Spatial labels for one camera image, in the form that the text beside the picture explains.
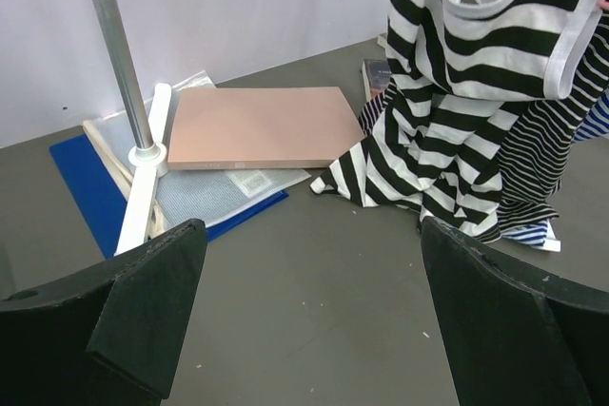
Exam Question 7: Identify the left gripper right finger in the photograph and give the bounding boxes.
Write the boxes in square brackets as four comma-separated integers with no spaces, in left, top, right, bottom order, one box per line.
[421,217,608,405]

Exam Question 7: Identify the dark blue book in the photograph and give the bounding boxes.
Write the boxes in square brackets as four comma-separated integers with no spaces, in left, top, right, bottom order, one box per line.
[362,59,391,101]

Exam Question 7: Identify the black white striped tank top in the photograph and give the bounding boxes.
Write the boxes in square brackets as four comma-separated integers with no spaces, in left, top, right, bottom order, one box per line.
[310,0,608,251]

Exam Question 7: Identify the thin striped black white garment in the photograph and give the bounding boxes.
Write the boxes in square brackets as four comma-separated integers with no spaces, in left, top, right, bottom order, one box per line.
[359,10,609,231]

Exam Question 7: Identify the pink brown board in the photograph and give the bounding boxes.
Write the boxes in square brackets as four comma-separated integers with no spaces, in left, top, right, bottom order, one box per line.
[167,87,363,170]

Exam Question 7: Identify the blue mat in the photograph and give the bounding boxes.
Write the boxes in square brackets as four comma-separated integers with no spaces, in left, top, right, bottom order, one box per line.
[49,133,290,260]

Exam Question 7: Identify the clothes rack metal white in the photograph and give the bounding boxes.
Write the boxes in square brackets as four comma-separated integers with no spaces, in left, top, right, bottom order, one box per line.
[92,0,172,254]

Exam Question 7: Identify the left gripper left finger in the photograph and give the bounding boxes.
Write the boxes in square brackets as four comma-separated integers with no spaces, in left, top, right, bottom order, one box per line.
[1,219,207,405]

